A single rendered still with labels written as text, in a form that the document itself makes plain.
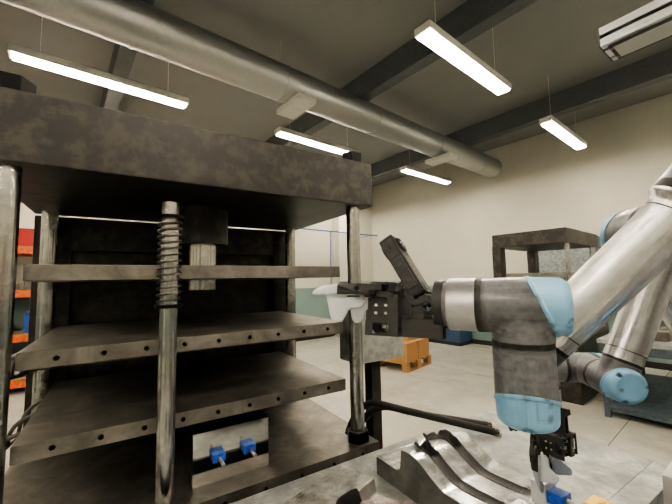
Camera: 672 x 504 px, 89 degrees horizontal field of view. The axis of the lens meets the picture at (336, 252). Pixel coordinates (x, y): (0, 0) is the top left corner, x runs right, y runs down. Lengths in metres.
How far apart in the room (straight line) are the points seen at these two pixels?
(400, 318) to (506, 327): 0.14
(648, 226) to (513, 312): 0.24
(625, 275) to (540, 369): 0.20
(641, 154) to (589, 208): 1.08
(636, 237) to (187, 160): 1.16
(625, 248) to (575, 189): 7.13
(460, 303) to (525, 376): 0.11
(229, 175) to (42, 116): 0.52
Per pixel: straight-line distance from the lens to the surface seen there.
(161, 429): 1.34
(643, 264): 0.63
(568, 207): 7.73
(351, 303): 0.55
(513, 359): 0.50
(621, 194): 7.57
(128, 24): 3.85
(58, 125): 1.28
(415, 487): 1.28
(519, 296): 0.49
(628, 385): 0.99
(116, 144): 1.27
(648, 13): 1.08
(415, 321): 0.53
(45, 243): 1.93
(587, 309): 0.62
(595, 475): 1.63
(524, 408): 0.51
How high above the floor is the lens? 1.47
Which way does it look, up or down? 5 degrees up
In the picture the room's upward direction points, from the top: 1 degrees counter-clockwise
